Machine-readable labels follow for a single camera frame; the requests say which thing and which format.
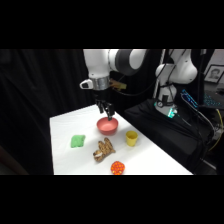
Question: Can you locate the black robot stand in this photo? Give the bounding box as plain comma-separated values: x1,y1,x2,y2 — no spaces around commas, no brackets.
124,98,216,175

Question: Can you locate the yellow cable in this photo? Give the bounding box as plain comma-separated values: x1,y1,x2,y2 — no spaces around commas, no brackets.
207,108,224,152

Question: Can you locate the black curtain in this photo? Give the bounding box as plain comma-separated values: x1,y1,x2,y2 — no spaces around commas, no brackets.
0,49,158,176

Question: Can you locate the yellow cup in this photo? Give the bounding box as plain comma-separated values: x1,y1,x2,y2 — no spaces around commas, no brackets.
125,130,139,148

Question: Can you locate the blue-lit electronic device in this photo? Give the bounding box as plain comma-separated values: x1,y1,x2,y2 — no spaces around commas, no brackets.
180,88,200,110

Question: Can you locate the framed portrait picture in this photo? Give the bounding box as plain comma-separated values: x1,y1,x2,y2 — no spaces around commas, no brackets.
203,64,224,84

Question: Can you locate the pink bowl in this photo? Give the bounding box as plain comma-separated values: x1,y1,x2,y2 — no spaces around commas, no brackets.
96,116,120,136

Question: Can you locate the striped tiger plush toy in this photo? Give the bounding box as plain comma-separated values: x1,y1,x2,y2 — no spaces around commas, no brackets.
92,137,117,164

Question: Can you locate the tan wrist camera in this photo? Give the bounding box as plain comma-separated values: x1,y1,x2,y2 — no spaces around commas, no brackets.
109,79,128,92

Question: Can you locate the red ball with orange dots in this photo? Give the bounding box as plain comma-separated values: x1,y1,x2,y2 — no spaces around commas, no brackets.
110,160,126,176

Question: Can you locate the green cloth toy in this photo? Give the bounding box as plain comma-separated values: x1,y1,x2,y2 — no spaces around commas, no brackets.
70,134,87,149

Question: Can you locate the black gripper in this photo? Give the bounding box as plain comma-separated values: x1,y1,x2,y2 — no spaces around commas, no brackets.
93,88,116,121

